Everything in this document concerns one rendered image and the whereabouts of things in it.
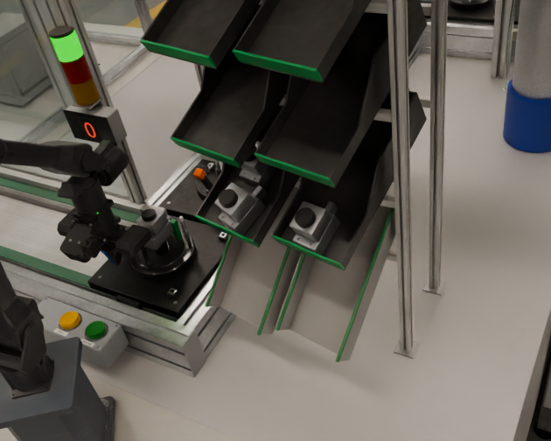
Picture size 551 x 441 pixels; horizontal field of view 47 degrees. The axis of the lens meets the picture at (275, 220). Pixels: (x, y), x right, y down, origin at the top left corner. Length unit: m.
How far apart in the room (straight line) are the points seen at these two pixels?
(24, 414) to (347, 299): 0.55
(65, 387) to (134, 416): 0.22
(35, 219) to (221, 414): 0.77
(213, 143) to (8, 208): 0.95
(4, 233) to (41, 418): 0.73
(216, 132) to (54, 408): 0.50
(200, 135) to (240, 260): 0.30
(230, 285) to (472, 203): 0.65
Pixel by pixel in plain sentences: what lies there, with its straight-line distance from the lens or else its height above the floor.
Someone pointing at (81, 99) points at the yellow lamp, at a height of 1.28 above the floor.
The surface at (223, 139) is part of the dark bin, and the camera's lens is 0.97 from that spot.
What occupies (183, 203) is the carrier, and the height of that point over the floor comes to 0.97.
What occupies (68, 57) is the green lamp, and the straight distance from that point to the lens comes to 1.35.
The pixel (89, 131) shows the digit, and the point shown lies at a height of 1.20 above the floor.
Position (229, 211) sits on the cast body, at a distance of 1.01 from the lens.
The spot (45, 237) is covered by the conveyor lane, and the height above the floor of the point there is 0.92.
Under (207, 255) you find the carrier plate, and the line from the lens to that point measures 1.36.
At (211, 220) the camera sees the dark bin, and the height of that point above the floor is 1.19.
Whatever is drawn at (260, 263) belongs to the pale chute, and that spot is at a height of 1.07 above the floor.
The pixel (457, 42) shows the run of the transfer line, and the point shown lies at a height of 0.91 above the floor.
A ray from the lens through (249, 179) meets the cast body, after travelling 1.06.
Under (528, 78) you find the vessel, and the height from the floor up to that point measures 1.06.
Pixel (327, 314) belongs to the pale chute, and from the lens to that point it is 1.12.
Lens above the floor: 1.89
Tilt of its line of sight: 41 degrees down
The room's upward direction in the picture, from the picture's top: 12 degrees counter-clockwise
